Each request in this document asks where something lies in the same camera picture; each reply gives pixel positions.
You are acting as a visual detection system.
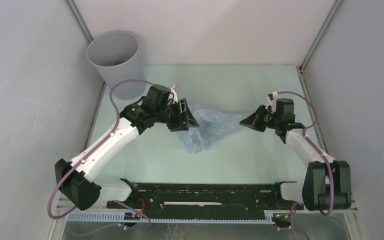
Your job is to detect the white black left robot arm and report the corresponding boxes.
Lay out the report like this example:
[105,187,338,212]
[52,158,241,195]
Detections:
[54,84,199,211]

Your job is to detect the grey plastic trash bin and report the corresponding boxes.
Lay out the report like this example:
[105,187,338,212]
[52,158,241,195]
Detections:
[86,30,147,100]

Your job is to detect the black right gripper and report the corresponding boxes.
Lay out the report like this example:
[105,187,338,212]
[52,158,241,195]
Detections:
[240,104,281,133]

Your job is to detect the aluminium frame rail left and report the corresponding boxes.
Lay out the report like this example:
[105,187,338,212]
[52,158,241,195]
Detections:
[64,0,106,150]

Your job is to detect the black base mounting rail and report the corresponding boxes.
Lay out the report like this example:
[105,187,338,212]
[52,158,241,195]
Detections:
[124,182,293,217]

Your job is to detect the aluminium frame rail right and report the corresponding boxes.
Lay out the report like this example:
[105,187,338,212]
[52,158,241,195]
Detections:
[296,0,344,153]

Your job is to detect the aluminium frame rail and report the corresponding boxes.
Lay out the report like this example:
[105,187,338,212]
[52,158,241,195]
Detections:
[64,0,106,150]
[296,0,344,153]

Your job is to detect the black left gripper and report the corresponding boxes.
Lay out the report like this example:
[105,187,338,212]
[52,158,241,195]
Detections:
[154,98,199,132]

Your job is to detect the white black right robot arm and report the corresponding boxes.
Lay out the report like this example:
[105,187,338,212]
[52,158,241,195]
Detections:
[240,94,352,215]

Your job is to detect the white slotted cable duct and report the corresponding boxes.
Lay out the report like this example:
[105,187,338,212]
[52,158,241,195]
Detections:
[66,211,274,224]

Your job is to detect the blue translucent trash bag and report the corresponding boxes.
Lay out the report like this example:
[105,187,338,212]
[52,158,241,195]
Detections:
[177,103,251,154]

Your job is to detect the small electronics board with leds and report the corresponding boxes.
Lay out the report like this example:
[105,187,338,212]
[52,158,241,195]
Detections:
[123,212,141,221]

